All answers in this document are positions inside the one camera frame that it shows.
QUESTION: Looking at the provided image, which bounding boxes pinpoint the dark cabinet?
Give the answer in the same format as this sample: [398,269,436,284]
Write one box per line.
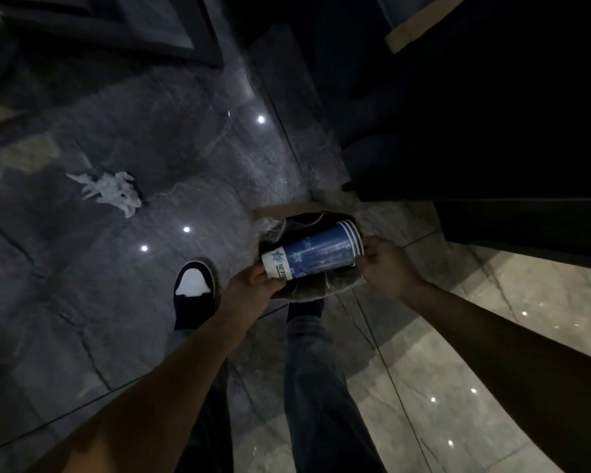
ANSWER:
[320,0,591,272]

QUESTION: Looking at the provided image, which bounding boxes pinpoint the brown cardboard piece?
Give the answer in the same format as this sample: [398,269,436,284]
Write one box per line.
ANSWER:
[384,0,471,55]

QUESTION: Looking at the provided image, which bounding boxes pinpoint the dark framed door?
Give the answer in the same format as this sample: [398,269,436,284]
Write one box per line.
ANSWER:
[0,0,225,69]

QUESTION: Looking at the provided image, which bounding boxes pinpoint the blue and white paper cup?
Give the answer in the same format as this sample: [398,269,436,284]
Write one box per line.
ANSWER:
[261,219,365,281]

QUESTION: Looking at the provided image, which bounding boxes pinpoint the person's right forearm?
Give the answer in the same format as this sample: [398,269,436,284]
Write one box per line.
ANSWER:
[400,280,591,473]

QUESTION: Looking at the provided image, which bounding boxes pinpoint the crumpled white plastic gloves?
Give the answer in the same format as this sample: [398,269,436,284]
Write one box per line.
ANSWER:
[66,171,143,219]

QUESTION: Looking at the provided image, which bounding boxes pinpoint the dark blue slip-on shoe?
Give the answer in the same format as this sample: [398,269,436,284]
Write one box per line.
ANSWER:
[172,260,216,332]

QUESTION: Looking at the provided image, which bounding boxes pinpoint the person's right hand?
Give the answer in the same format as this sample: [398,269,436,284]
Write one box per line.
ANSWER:
[354,236,425,303]

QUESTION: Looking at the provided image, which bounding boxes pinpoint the person's blue jeans leg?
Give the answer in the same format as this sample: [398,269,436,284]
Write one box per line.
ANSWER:
[283,300,388,473]

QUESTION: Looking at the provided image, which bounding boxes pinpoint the person's left forearm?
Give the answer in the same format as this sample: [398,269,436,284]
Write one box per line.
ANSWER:
[27,308,257,473]

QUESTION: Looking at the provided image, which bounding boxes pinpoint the flat brown cardboard sheet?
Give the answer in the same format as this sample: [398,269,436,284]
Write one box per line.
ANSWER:
[252,202,332,223]

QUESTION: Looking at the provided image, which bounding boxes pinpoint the dark plastic bag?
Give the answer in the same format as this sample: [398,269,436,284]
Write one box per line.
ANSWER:
[257,212,368,304]

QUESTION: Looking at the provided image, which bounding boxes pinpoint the person's left hand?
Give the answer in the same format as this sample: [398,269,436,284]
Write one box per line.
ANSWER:
[219,264,287,337]

